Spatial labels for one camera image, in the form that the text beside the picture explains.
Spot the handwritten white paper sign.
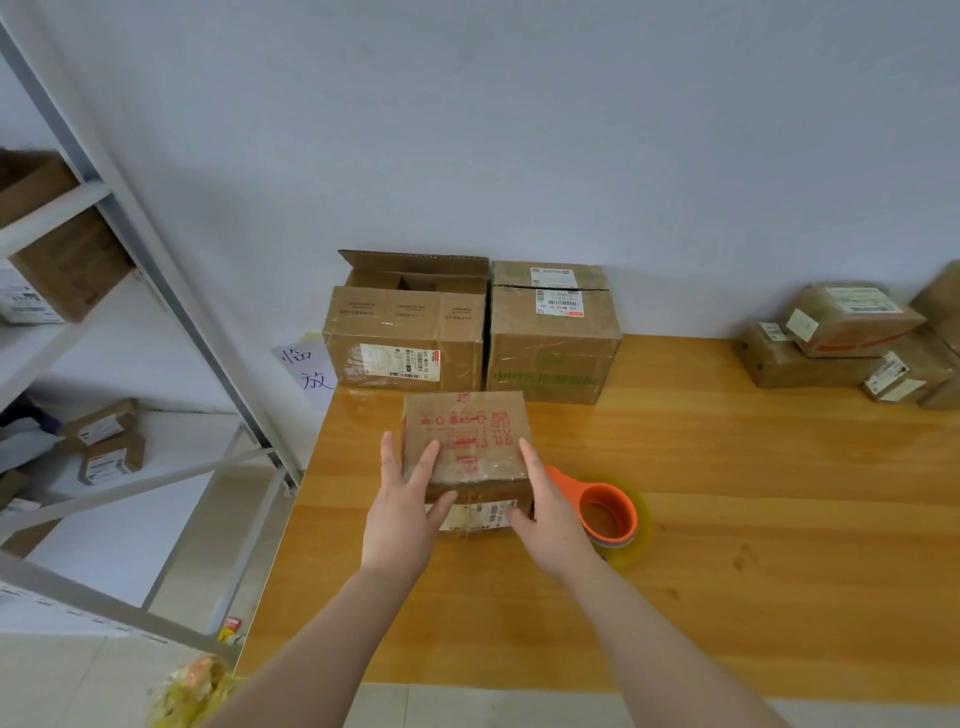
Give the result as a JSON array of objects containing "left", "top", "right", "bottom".
[{"left": 270, "top": 332, "right": 336, "bottom": 414}]

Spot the taped parcel with red print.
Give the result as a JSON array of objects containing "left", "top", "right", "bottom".
[{"left": 783, "top": 282, "right": 928, "bottom": 360}]

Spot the open brown cardboard box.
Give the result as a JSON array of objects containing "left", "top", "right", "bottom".
[{"left": 321, "top": 249, "right": 491, "bottom": 393}]

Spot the clear packing tape roll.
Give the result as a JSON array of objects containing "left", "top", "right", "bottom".
[{"left": 592, "top": 480, "right": 654, "bottom": 573}]

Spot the person's left forearm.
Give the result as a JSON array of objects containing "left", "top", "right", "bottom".
[{"left": 201, "top": 561, "right": 430, "bottom": 728}]

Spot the white labelled box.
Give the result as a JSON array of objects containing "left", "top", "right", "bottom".
[{"left": 0, "top": 261, "right": 66, "bottom": 327}]

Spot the long flat brown parcel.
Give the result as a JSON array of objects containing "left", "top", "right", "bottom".
[{"left": 733, "top": 321, "right": 895, "bottom": 390}]

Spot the small red-printed cardboard box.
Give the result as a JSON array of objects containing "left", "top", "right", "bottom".
[{"left": 401, "top": 390, "right": 536, "bottom": 534}]

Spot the orange tape dispenser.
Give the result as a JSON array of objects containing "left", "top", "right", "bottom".
[{"left": 543, "top": 465, "right": 641, "bottom": 546}]

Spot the person's right forearm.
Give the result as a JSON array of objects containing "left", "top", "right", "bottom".
[{"left": 553, "top": 556, "right": 790, "bottom": 728}]

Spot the person's left hand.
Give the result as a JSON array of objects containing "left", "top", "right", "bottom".
[{"left": 360, "top": 431, "right": 459, "bottom": 580}]

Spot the yellow plastic bag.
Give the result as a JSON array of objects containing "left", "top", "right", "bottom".
[{"left": 148, "top": 651, "right": 243, "bottom": 728}]

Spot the white metal shelf rack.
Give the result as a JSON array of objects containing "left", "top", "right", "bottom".
[{"left": 0, "top": 13, "right": 306, "bottom": 670}]

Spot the plain brown cardboard box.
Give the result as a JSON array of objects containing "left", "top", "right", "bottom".
[{"left": 909, "top": 259, "right": 960, "bottom": 355}]

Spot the small plain brown parcel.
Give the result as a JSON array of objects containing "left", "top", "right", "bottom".
[{"left": 918, "top": 373, "right": 960, "bottom": 412}]

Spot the closed green-printed cardboard box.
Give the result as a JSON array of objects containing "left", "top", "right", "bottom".
[{"left": 485, "top": 259, "right": 624, "bottom": 407}]

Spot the small brown labelled parcel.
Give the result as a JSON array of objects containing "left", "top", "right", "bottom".
[
  {"left": 78, "top": 432, "right": 147, "bottom": 486},
  {"left": 58, "top": 398, "right": 141, "bottom": 445}
]

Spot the large brown box on shelf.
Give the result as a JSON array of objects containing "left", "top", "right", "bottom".
[{"left": 0, "top": 148, "right": 138, "bottom": 325}]

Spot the brown parcel with white labels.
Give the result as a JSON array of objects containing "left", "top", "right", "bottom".
[{"left": 861, "top": 336, "right": 955, "bottom": 405}]

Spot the person's right hand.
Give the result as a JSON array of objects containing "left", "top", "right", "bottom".
[{"left": 509, "top": 438, "right": 601, "bottom": 580}]

